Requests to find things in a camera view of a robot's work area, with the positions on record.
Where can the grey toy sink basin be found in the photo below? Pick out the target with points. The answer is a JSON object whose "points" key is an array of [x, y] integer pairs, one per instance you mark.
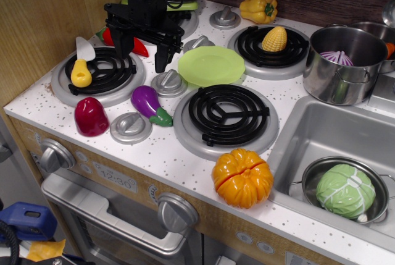
{"points": [[316, 130]]}

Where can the grey stovetop knob upper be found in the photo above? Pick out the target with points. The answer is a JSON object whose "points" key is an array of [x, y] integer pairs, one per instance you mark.
{"points": [[198, 42]]}

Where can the orange toy carrot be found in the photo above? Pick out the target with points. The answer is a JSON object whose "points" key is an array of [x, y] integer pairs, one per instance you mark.
{"points": [[391, 49]]}

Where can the front left black burner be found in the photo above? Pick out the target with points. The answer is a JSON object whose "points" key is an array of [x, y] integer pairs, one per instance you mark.
{"points": [[114, 78]]}

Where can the grey oven knob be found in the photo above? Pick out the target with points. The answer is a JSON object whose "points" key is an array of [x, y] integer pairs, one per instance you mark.
{"points": [[175, 214], [55, 156]]}

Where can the left grey oven knob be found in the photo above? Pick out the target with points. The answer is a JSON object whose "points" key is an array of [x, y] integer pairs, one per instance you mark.
{"points": [[55, 156]]}

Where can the dark red toy vegetable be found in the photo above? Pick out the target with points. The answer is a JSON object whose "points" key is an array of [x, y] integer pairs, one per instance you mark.
{"points": [[90, 117]]}

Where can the blue device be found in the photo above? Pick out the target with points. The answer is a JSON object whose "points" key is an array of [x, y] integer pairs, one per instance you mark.
{"points": [[30, 221]]}

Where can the grey stovetop knob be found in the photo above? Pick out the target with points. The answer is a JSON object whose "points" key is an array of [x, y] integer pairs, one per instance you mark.
{"points": [[225, 19], [198, 42], [169, 84], [130, 128]]}

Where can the red toy chili pepper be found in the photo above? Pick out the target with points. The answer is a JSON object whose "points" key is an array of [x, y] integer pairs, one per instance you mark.
{"points": [[105, 36]]}

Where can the orange toy pumpkin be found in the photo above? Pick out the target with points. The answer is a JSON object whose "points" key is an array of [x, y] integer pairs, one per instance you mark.
{"points": [[242, 178]]}

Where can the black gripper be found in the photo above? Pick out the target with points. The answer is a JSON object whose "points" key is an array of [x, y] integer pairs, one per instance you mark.
{"points": [[146, 20]]}

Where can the grey stovetop knob back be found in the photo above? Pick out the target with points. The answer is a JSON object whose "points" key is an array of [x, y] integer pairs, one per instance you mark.
{"points": [[225, 19]]}

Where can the green toy cabbage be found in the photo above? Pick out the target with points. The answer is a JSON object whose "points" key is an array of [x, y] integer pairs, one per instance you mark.
{"points": [[346, 191]]}

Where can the grey oven door handle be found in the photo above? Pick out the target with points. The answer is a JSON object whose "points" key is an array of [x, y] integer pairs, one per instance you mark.
{"points": [[116, 229]]}

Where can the small steel pan in sink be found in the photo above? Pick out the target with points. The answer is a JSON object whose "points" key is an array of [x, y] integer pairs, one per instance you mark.
{"points": [[314, 172]]}

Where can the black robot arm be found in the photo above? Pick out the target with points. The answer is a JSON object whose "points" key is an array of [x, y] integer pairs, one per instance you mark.
{"points": [[147, 20]]}

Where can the purple toy eggplant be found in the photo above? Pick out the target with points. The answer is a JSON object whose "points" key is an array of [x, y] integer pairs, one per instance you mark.
{"points": [[145, 100]]}

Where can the purple toy onion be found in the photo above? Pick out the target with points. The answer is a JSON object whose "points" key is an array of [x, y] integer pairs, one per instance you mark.
{"points": [[338, 57]]}

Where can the yellow toy bell pepper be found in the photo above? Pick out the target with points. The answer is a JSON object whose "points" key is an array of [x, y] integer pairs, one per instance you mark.
{"points": [[259, 11]]}

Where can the yellow cloth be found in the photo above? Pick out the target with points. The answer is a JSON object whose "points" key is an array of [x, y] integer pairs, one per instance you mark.
{"points": [[40, 250]]}

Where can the light green plastic plate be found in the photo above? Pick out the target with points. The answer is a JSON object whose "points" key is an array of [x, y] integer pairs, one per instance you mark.
{"points": [[211, 65]]}

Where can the back right black burner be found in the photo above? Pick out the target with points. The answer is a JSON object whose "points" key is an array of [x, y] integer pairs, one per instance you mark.
{"points": [[282, 65]]}

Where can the grey stovetop knob middle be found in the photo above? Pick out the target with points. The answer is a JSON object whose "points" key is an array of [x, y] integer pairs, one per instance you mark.
{"points": [[169, 84]]}

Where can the yellow handled toy knife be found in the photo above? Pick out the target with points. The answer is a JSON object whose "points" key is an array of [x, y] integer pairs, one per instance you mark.
{"points": [[81, 76]]}

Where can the black burner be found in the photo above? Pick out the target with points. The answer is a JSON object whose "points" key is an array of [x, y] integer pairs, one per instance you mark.
{"points": [[114, 78], [215, 120], [282, 65]]}

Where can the grey stovetop knob front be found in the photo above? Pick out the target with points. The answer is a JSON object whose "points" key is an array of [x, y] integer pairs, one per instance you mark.
{"points": [[130, 128]]}

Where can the large steel pot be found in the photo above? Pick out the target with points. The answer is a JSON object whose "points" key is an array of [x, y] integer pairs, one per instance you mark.
{"points": [[340, 84]]}

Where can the right grey oven knob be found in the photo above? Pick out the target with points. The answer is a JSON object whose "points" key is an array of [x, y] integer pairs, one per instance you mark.
{"points": [[175, 214]]}

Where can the oven clock display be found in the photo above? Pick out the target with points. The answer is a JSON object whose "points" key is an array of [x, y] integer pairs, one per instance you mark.
{"points": [[116, 177]]}

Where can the front right black burner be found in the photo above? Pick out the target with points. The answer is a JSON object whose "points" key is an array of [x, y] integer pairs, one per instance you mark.
{"points": [[215, 120]]}

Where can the yellow toy corn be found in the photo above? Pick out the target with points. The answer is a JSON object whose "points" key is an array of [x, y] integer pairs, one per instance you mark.
{"points": [[275, 40]]}

